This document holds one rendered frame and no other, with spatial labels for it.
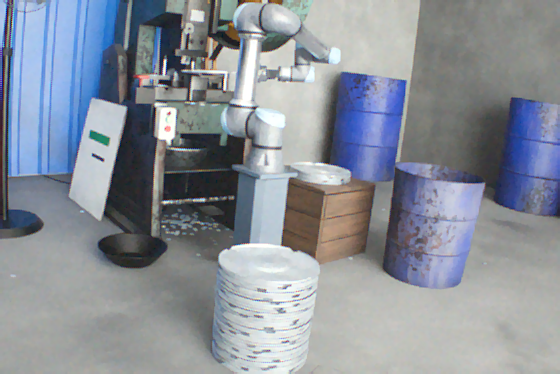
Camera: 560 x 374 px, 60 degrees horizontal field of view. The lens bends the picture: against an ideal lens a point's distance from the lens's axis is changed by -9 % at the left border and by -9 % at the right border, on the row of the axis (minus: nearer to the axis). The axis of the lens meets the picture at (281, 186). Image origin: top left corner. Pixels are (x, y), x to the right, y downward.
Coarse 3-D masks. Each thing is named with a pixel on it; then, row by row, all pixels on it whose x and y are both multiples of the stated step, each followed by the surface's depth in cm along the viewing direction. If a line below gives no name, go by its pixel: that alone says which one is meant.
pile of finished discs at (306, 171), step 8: (296, 168) 248; (304, 168) 251; (312, 168) 250; (320, 168) 252; (328, 168) 254; (336, 168) 260; (304, 176) 240; (312, 176) 239; (320, 176) 237; (328, 176) 239; (336, 176) 239; (344, 176) 243
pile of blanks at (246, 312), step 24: (216, 288) 149; (240, 288) 138; (264, 288) 136; (288, 288) 137; (312, 288) 144; (216, 312) 148; (240, 312) 139; (264, 312) 139; (288, 312) 140; (312, 312) 149; (216, 336) 148; (240, 336) 141; (264, 336) 139; (288, 336) 142; (240, 360) 142; (264, 360) 141; (288, 360) 145
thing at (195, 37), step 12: (192, 0) 243; (204, 0) 247; (192, 12) 245; (204, 12) 249; (192, 24) 247; (204, 24) 251; (180, 36) 246; (192, 36) 245; (204, 36) 249; (180, 48) 247; (192, 48) 247; (204, 48) 251
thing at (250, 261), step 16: (224, 256) 151; (240, 256) 153; (256, 256) 152; (272, 256) 154; (288, 256) 157; (304, 256) 159; (240, 272) 141; (256, 272) 142; (272, 272) 143; (288, 272) 145; (304, 272) 146
